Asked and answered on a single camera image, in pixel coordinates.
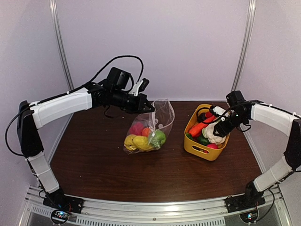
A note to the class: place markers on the white toy cauliflower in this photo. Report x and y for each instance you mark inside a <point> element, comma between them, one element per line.
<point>208,132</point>

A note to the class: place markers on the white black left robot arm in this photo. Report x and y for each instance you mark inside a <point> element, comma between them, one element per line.
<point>35,115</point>

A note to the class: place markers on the aluminium front rail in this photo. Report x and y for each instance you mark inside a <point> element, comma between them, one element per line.
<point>207,212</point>

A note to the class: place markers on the orange toy pumpkin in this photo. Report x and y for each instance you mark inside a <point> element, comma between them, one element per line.
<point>146,132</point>

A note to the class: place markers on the aluminium frame post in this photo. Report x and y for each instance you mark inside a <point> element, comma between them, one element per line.
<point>60,45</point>
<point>245,43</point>

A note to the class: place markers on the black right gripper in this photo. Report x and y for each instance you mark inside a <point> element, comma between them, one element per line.
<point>223,130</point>

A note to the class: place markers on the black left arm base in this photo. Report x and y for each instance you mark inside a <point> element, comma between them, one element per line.
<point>66,203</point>

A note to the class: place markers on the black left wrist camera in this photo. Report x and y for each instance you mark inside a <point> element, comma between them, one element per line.
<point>140,86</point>

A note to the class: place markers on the yellow plastic basket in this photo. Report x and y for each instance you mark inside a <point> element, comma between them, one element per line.
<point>197,149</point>

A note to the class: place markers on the green toy avocado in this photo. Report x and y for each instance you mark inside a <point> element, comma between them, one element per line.
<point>203,141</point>

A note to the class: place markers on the dark toy plum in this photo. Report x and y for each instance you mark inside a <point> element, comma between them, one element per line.
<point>201,117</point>

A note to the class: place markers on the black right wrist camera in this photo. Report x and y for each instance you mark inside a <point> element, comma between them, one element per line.
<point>218,111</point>

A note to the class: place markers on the green toy apple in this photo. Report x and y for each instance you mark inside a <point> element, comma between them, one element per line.
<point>159,138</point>

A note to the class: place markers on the left aluminium frame post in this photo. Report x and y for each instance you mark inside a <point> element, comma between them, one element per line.
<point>60,45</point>

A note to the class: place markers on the orange toy carrot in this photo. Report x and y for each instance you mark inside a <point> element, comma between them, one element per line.
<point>196,130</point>

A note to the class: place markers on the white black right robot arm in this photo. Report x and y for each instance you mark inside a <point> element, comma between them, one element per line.
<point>283,122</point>

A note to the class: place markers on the right aluminium frame post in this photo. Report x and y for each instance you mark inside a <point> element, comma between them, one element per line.
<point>245,43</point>

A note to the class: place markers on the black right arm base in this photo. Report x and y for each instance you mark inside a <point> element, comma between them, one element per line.
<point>250,199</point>

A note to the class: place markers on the clear zip top bag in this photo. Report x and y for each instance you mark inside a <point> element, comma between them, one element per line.
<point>162,119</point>

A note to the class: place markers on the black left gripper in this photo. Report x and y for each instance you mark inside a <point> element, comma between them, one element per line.
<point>138,108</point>

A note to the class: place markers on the red toy bell pepper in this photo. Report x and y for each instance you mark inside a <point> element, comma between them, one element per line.
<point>136,129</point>

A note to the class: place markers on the yellow toy bell pepper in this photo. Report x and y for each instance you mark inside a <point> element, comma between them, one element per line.
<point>142,144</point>

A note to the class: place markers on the red toy apple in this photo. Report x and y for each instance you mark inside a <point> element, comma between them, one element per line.
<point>213,146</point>

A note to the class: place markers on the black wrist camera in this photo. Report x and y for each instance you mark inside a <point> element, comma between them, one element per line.
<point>140,86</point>
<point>218,111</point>

